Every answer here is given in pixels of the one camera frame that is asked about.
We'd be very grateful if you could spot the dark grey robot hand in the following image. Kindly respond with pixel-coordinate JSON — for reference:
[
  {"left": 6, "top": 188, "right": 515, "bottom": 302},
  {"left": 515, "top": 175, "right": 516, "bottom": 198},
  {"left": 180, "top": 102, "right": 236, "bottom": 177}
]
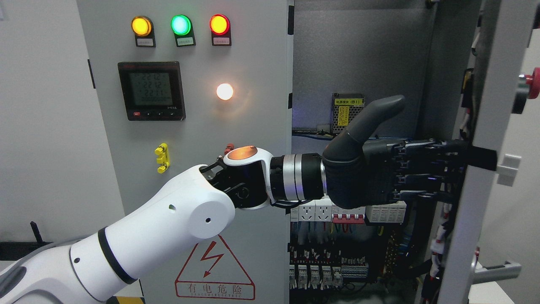
[{"left": 321, "top": 95, "right": 470, "bottom": 210}]

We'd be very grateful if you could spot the grey cabinet door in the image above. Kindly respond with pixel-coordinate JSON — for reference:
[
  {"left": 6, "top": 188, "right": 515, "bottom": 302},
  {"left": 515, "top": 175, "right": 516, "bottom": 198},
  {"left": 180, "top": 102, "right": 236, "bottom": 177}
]
[
  {"left": 77, "top": 0, "right": 292, "bottom": 304},
  {"left": 438, "top": 0, "right": 539, "bottom": 304}
]

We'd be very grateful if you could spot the white socket breaker row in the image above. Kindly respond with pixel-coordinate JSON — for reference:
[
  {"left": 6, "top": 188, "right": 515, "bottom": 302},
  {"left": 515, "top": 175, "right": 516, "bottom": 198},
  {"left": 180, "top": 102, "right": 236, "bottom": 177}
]
[{"left": 290, "top": 204, "right": 366, "bottom": 225}]

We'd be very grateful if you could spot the black surge protector module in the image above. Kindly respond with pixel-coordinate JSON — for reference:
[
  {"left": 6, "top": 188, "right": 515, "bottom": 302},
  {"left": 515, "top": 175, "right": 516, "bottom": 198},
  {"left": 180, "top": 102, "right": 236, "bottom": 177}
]
[{"left": 365, "top": 201, "right": 407, "bottom": 224}]

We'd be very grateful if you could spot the metal mesh power supply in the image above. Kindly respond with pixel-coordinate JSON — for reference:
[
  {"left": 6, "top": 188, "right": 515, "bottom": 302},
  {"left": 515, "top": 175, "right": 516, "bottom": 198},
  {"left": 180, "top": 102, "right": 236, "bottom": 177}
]
[{"left": 330, "top": 92, "right": 366, "bottom": 134}]

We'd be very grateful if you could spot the lower relay terminal row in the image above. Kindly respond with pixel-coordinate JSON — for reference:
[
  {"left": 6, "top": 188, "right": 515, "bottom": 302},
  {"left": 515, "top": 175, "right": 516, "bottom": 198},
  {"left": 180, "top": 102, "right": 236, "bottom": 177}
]
[{"left": 288, "top": 243, "right": 378, "bottom": 290}]

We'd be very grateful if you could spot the white glowing indicator light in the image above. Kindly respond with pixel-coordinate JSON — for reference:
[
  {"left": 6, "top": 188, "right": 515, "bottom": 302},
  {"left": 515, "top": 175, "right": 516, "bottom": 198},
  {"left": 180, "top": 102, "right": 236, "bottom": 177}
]
[{"left": 216, "top": 83, "right": 235, "bottom": 100}]

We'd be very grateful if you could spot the red electric hazard warning sticker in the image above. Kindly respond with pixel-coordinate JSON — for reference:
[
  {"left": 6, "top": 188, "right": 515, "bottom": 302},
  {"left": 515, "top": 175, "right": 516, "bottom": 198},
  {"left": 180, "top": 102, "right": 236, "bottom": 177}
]
[{"left": 174, "top": 235, "right": 256, "bottom": 301}]

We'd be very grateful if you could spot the red emergency stop button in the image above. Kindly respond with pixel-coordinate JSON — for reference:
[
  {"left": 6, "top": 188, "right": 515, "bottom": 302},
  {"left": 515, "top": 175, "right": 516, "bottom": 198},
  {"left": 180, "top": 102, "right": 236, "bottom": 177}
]
[{"left": 511, "top": 67, "right": 540, "bottom": 115}]

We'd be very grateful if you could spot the red indicator light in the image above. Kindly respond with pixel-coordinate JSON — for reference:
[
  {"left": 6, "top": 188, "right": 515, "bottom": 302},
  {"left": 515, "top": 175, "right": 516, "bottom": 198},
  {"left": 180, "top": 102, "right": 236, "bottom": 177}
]
[{"left": 209, "top": 14, "right": 232, "bottom": 46}]

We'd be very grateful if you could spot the black digital power meter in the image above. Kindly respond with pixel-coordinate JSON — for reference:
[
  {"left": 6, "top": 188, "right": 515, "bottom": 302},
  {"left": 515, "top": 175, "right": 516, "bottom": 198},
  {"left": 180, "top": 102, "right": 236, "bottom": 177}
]
[{"left": 117, "top": 61, "right": 186, "bottom": 121}]

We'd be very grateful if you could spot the green indicator light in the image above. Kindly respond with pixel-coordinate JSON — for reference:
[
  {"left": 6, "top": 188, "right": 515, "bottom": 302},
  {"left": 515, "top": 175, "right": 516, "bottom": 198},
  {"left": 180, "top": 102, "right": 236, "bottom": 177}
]
[{"left": 170, "top": 15, "right": 196, "bottom": 47}]

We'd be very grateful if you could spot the yellow indicator light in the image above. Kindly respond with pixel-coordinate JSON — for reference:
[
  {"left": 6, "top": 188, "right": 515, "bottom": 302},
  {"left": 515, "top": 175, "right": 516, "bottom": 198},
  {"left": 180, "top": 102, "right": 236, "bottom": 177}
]
[{"left": 131, "top": 16, "right": 156, "bottom": 48}]

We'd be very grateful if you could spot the black box at left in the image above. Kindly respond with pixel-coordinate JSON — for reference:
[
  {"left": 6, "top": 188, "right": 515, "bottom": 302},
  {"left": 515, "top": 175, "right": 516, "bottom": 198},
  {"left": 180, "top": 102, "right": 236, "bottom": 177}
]
[{"left": 0, "top": 221, "right": 52, "bottom": 261}]

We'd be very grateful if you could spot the red terminal post block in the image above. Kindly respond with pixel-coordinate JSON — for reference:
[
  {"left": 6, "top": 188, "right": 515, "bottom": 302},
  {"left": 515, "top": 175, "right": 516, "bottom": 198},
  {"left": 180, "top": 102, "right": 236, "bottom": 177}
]
[{"left": 224, "top": 144, "right": 235, "bottom": 155}]

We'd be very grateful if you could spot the white right door selector switch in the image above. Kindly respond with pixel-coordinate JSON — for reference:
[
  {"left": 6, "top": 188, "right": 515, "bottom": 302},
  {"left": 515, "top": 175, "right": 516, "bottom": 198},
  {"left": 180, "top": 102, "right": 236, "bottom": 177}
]
[{"left": 496, "top": 154, "right": 521, "bottom": 187}]

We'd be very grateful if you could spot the silver door handle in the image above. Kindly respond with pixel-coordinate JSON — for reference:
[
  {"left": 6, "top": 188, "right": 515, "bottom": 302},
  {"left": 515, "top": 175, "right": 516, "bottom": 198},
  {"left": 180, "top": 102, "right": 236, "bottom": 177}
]
[{"left": 471, "top": 247, "right": 522, "bottom": 285}]

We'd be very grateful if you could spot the yellow terminal post block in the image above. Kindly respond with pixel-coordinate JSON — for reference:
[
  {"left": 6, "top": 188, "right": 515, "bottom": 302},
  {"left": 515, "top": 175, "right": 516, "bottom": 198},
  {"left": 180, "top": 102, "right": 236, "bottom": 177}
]
[{"left": 154, "top": 143, "right": 170, "bottom": 174}]

